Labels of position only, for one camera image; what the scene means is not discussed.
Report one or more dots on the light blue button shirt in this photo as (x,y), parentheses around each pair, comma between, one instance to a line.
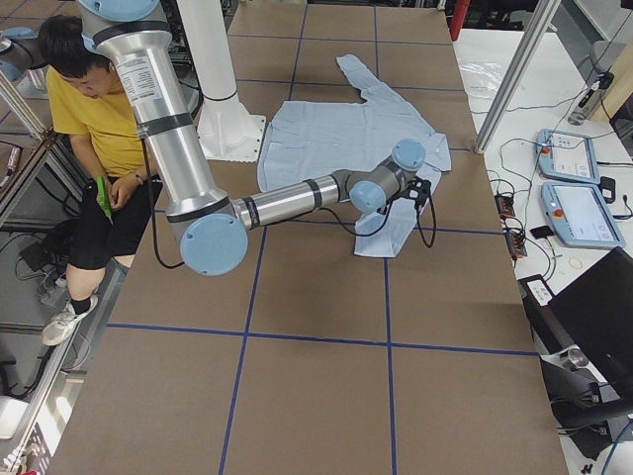
(308,139)

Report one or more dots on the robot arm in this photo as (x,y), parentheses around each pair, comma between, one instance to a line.
(211,228)

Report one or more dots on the black usb hub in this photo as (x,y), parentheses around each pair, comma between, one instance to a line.
(513,230)

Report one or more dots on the green tool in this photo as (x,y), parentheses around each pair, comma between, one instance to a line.
(103,196)

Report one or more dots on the clear plastic bag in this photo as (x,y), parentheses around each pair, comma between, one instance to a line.
(481,79)

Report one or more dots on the upper blue teach pendant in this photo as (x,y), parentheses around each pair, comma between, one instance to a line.
(567,156)

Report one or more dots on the blue teach pendant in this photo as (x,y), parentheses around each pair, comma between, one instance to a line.
(579,216)
(567,156)

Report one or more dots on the lower blue teach pendant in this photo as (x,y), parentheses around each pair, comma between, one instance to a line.
(579,216)

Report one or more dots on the person in yellow shirt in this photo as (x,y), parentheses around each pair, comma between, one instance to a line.
(88,103)

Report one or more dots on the black monitor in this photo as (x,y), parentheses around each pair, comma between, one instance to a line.
(596,312)

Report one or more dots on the plastic water bottle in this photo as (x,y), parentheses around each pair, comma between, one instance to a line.
(590,100)

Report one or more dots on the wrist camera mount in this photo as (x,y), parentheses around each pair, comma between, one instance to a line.
(418,191)

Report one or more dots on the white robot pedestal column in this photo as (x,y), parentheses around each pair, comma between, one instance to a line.
(227,131)

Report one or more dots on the aluminium frame post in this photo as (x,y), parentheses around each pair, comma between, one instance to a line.
(529,43)

